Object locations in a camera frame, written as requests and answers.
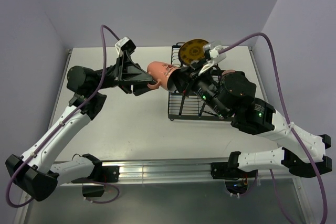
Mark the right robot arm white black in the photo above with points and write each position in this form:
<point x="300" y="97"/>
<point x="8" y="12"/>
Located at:
<point x="230" y="95"/>

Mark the floral patterned bowl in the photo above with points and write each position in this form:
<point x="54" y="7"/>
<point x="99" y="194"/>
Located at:
<point x="227" y="72"/>

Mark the pink white mug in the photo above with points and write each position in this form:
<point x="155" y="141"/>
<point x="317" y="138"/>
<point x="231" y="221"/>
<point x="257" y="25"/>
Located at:
<point x="163" y="74"/>

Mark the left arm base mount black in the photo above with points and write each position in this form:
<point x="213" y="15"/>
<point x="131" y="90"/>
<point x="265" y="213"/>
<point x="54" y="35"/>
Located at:
<point x="93" y="188"/>

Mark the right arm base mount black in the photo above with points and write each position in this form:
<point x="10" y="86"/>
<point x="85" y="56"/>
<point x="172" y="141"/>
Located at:
<point x="219" y="170"/>

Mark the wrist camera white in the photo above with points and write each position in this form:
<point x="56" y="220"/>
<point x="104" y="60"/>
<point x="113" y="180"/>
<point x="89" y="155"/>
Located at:
<point x="125" y="44"/>
<point x="213" y="55"/>

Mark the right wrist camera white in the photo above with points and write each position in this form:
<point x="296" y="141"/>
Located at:
<point x="213" y="55"/>

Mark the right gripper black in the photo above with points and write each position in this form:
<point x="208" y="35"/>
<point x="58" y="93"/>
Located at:
<point x="184" y="77"/>

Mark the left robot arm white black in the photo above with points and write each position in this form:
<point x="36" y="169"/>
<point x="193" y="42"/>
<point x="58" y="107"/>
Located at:
<point x="35" y="171"/>

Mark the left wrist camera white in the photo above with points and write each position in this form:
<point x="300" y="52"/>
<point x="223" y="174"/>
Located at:
<point x="125" y="44"/>

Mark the black wire dish rack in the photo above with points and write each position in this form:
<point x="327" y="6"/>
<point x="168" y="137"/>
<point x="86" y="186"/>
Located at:
<point x="187" y="108"/>

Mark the yellow patterned plate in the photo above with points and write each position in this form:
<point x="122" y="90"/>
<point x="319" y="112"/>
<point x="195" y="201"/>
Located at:
<point x="191" y="51"/>

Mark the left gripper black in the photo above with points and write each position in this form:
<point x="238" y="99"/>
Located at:
<point x="130" y="71"/>

